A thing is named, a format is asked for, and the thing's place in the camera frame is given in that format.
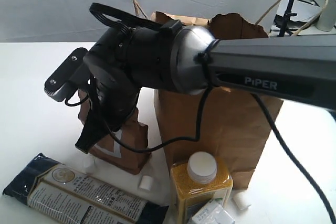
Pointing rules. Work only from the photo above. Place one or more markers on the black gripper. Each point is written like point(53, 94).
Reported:
point(113, 96)

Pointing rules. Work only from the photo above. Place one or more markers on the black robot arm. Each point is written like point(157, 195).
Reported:
point(189, 60)

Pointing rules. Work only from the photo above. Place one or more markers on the brown paper shopping bag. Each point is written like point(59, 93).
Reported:
point(233, 126)

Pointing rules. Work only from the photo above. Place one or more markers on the white marshmallow left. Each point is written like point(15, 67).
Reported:
point(88, 165)

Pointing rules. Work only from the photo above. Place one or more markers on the white marshmallow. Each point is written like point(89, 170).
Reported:
point(146, 183)
point(88, 165)
point(241, 200)

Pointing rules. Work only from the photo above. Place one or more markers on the white marshmallow middle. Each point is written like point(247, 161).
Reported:
point(146, 183)

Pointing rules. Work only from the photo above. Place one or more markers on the dark blue noodle package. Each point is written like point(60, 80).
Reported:
point(69, 196)

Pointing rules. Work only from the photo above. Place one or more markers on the yellow grain bottle white cap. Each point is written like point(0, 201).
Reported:
point(197, 180)

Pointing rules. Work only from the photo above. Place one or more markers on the small grey-white carton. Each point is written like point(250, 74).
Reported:
point(212, 213)

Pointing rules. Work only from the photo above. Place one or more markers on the white marshmallow right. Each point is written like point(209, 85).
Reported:
point(241, 200)

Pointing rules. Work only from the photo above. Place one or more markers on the black light stand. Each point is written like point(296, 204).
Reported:
point(282, 21)

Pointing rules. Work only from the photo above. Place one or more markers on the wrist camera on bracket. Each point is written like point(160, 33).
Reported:
point(68, 77)

